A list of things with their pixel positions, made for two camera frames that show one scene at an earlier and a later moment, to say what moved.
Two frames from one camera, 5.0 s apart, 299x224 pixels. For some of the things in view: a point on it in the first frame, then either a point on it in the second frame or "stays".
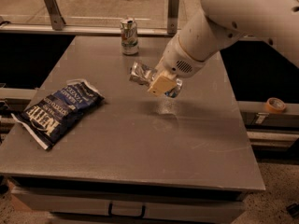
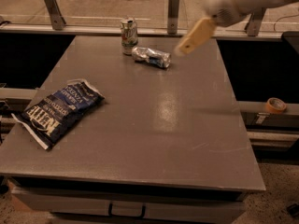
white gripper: x=176 y=61 to x=224 y=7
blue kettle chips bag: x=49 y=118 stays
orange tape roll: x=275 y=105 stays
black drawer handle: x=125 y=216 stays
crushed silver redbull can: x=144 y=75 to x=154 y=57
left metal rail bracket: x=57 y=20 stays
